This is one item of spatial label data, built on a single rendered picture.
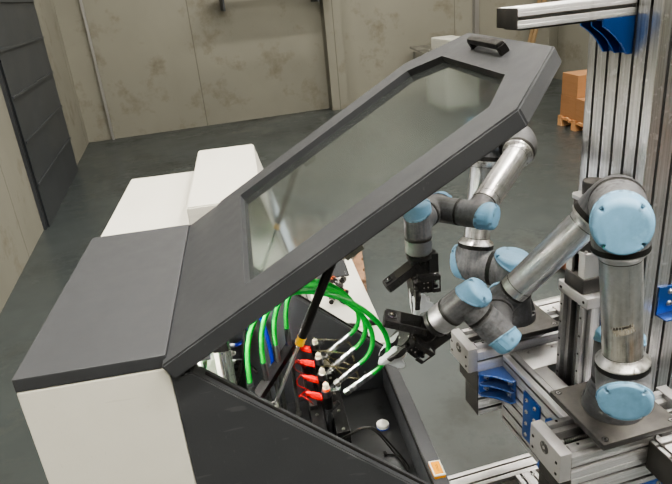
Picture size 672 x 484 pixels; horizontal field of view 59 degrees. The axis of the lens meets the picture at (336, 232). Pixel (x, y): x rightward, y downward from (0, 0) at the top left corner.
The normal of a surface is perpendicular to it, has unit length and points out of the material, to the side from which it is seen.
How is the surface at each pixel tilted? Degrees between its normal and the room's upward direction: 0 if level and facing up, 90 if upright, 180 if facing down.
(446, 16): 90
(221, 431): 90
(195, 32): 90
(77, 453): 90
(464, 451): 0
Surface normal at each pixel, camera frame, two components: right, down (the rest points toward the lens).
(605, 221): -0.33, 0.26
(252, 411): 0.16, 0.37
